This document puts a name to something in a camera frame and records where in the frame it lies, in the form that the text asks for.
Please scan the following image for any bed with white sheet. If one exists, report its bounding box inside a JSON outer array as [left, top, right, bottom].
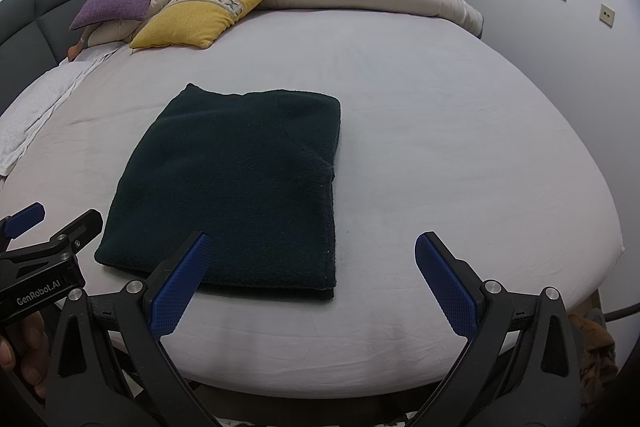
[[0, 7, 626, 400]]

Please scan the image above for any brown cloth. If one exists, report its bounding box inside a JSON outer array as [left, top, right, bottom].
[[570, 312, 618, 388]]

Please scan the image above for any yellow pillow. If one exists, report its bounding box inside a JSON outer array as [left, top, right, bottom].
[[130, 0, 277, 50]]

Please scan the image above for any grey padded headboard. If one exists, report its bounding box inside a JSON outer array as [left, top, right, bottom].
[[0, 0, 132, 118]]

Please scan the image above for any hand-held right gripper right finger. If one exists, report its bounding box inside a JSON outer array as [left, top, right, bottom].
[[414, 231, 583, 427]]

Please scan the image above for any white pillow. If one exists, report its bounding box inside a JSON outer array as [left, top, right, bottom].
[[67, 14, 151, 60]]

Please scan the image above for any black cable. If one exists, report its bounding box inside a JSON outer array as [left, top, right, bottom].
[[602, 301, 640, 321]]

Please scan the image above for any person's left hand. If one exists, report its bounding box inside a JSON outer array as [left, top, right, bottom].
[[0, 311, 52, 400]]

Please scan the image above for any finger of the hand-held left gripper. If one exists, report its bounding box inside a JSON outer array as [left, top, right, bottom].
[[49, 208, 104, 254], [0, 202, 47, 242]]

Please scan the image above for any dark green sweater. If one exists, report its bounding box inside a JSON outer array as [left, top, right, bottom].
[[94, 83, 342, 303]]

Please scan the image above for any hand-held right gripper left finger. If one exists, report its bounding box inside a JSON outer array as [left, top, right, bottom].
[[45, 231, 226, 427]]

